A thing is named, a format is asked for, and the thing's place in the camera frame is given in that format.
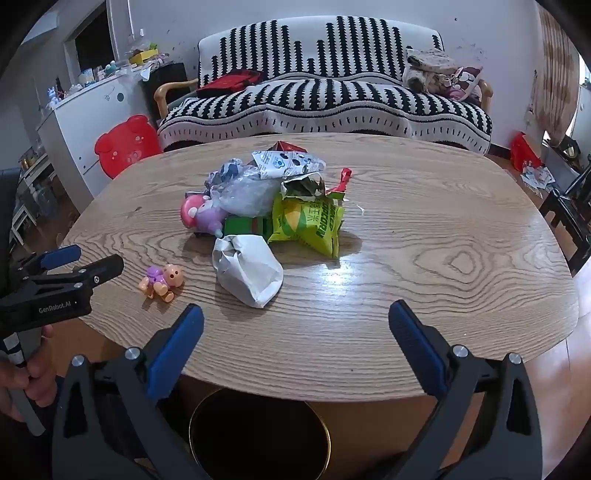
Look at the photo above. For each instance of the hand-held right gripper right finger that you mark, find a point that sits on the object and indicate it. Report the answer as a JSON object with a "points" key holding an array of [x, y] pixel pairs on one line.
{"points": [[418, 350]]}

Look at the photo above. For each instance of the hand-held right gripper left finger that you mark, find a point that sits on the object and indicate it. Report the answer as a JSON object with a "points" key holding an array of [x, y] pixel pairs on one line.
{"points": [[178, 355]]}

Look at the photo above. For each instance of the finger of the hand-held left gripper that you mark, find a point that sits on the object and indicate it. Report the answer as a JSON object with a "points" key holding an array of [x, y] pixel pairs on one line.
{"points": [[60, 257], [101, 271]]}

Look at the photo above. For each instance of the white paper bag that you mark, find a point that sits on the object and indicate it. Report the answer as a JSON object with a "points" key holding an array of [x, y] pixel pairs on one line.
{"points": [[247, 272]]}

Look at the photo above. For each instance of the dark round bin gold rim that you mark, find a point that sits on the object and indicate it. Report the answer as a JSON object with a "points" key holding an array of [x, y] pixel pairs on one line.
{"points": [[258, 438]]}

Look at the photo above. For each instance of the yellow green snack bag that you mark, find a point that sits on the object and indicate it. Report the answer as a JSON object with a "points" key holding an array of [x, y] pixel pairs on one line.
{"points": [[307, 224]]}

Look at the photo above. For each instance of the red wrapper strip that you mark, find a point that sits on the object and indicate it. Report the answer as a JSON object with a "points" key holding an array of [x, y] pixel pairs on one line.
{"points": [[340, 182]]}

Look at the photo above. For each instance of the person's left hand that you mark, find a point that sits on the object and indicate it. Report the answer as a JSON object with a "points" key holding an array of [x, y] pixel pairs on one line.
{"points": [[39, 369]]}

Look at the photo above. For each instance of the small orange purple toy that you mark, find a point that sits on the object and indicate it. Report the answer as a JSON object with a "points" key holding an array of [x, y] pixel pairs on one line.
{"points": [[164, 280]]}

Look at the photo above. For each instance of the white shelf rack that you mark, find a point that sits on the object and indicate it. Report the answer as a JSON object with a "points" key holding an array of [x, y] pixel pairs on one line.
{"points": [[27, 194]]}

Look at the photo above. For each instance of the pink purple toy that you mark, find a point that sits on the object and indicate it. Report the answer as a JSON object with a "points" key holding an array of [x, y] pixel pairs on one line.
{"points": [[203, 217]]}

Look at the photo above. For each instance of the white cabinet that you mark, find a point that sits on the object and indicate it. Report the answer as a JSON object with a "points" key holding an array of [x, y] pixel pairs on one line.
{"points": [[87, 124]]}

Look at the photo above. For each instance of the green box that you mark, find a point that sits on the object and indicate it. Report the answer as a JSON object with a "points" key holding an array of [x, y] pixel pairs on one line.
{"points": [[247, 226]]}

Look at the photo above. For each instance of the small blue toy figure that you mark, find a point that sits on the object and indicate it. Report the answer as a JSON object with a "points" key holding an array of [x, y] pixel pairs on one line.
{"points": [[54, 97]]}

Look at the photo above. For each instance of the clear plastic bag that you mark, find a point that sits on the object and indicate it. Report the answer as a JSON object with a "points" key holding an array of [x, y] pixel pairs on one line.
{"points": [[249, 196]]}

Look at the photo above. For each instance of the clutter of small bottles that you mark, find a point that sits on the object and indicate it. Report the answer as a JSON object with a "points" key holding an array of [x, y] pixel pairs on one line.
{"points": [[99, 74]]}

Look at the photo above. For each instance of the black box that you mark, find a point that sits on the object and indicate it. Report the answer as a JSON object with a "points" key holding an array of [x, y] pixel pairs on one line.
{"points": [[166, 87]]}

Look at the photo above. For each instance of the dark wooden chair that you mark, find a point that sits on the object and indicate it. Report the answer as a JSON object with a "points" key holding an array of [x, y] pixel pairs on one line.
{"points": [[570, 212]]}

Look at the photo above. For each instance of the printed papers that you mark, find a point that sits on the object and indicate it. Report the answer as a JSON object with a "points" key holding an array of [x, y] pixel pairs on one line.
{"points": [[538, 177]]}

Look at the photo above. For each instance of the white blue printed wrapper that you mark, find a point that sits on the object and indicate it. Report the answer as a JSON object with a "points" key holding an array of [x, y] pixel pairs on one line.
{"points": [[286, 164]]}

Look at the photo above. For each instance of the yellow box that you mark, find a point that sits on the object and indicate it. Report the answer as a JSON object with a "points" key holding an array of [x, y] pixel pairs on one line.
{"points": [[142, 56]]}

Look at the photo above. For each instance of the red bag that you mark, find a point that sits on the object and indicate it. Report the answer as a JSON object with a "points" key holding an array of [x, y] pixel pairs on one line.
{"points": [[525, 152]]}

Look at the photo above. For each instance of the red cloth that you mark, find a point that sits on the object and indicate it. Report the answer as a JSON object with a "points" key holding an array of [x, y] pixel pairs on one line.
{"points": [[228, 82]]}

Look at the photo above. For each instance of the black white patterned sofa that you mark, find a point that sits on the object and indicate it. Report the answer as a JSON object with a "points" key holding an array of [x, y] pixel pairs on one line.
{"points": [[323, 97]]}

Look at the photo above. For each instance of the pink printed pillow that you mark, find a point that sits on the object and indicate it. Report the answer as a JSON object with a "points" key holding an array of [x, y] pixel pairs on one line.
{"points": [[466, 83]]}

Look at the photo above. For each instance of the beige clothes pile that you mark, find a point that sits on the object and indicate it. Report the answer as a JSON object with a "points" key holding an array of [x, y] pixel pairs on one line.
{"points": [[427, 69]]}

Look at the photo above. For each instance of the beige patterned curtain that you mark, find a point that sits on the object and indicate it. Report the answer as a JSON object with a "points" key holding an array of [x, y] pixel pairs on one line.
{"points": [[556, 78]]}

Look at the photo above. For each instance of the wooden frame sofa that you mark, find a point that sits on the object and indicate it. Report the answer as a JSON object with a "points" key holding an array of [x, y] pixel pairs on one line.
{"points": [[173, 87]]}

